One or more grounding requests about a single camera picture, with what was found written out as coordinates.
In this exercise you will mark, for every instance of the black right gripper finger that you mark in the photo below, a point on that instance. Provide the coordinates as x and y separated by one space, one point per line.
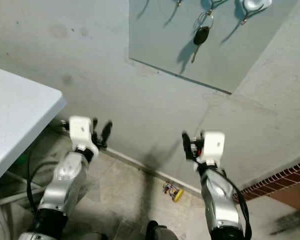
198 136
187 145

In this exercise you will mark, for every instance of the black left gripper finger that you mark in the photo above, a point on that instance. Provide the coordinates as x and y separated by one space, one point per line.
96 126
107 130

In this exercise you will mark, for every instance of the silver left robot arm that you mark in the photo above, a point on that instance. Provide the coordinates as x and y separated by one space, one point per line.
65 185

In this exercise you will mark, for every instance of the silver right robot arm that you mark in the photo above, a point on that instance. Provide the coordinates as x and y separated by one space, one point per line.
220 200

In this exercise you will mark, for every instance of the small yellow floor toy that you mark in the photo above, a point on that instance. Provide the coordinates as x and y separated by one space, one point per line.
176 193

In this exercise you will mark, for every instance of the white plastic folding table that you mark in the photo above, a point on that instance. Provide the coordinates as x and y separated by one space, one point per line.
20 115

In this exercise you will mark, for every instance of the red brick ledge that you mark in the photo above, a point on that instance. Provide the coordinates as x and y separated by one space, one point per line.
282 182

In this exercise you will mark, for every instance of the black robot foot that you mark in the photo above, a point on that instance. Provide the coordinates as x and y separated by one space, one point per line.
154 231

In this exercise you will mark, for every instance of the black car key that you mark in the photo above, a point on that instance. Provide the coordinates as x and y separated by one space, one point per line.
201 36

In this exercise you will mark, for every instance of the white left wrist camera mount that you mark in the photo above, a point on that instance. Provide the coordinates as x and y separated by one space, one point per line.
81 130

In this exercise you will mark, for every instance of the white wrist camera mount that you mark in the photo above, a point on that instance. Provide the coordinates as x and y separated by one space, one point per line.
213 145
81 130

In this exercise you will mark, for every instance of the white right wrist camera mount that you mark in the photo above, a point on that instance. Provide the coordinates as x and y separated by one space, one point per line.
213 145

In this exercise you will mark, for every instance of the grey wall hook panel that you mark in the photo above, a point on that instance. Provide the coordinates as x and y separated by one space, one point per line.
160 45

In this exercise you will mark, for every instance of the grey metal table frame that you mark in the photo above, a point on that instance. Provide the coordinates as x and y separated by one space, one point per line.
15 197

